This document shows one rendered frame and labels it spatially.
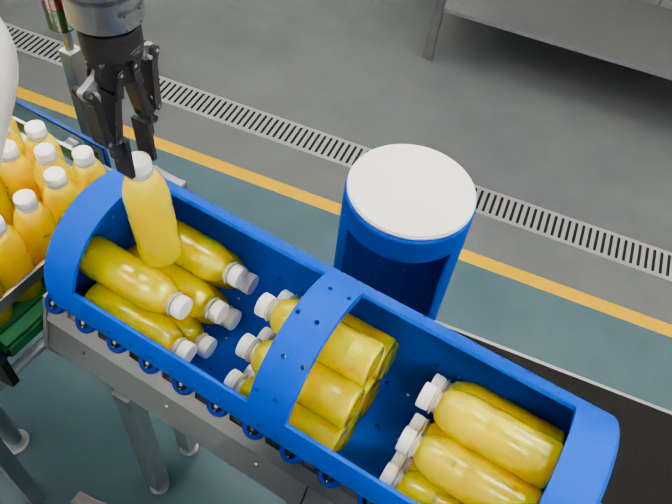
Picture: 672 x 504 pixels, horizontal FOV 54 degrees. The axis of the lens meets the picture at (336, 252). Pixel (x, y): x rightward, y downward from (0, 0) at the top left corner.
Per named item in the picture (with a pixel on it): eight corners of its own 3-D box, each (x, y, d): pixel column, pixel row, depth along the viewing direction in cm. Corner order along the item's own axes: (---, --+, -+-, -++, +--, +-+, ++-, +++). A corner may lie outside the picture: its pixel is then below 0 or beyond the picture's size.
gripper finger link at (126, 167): (129, 139, 89) (125, 142, 88) (136, 176, 94) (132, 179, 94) (112, 130, 90) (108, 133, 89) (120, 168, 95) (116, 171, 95)
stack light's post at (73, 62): (140, 321, 232) (70, 56, 147) (132, 316, 233) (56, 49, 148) (148, 313, 235) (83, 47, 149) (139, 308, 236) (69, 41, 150)
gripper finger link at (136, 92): (106, 55, 83) (113, 47, 83) (132, 113, 92) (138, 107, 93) (130, 66, 82) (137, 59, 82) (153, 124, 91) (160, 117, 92)
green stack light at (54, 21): (63, 36, 141) (58, 16, 137) (41, 26, 143) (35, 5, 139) (85, 23, 145) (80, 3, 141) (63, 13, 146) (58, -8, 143)
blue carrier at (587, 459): (507, 624, 96) (585, 567, 75) (61, 337, 119) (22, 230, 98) (564, 466, 114) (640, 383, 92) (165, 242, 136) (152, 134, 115)
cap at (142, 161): (158, 166, 97) (156, 157, 95) (140, 182, 94) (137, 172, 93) (138, 157, 98) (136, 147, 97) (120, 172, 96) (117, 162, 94)
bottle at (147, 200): (191, 247, 111) (173, 163, 97) (163, 274, 107) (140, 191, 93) (159, 230, 113) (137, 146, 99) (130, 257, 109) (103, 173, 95)
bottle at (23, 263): (39, 302, 130) (11, 242, 115) (1, 303, 129) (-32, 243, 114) (45, 273, 134) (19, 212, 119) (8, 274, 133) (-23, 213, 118)
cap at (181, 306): (174, 294, 105) (183, 299, 105) (186, 292, 109) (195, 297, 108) (165, 316, 106) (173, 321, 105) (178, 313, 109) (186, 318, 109)
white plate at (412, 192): (335, 147, 145) (335, 151, 146) (363, 244, 128) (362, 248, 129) (453, 138, 150) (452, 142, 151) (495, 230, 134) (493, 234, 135)
